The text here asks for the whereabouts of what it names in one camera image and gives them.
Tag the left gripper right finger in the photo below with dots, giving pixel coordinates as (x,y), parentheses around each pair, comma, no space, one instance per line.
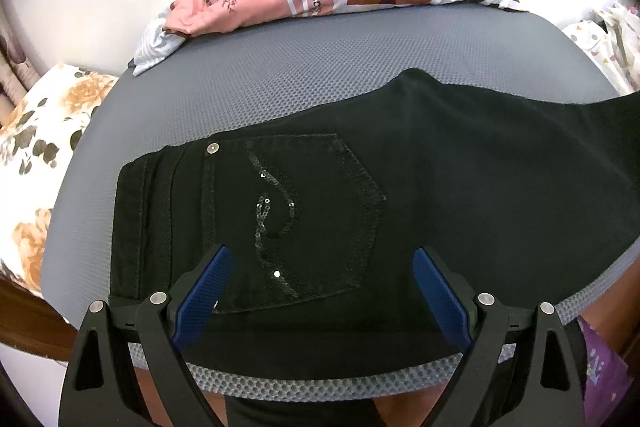
(517,366)

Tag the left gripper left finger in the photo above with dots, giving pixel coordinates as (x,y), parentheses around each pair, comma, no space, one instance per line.
(100,386)

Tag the black denim pants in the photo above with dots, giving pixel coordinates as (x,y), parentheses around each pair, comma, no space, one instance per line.
(323,210)

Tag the purple patterned clothing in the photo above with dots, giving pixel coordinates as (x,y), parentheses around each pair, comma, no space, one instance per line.
(607,378)

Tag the floral white pillow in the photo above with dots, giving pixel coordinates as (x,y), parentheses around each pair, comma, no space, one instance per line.
(36,148)

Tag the beige floral curtain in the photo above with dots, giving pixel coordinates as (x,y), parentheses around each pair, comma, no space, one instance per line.
(17,75)

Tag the white dotted cloth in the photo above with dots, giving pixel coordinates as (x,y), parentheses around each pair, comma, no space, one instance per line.
(610,38)

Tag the brown wooden bed frame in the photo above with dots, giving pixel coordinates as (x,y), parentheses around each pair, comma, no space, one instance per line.
(30,324)

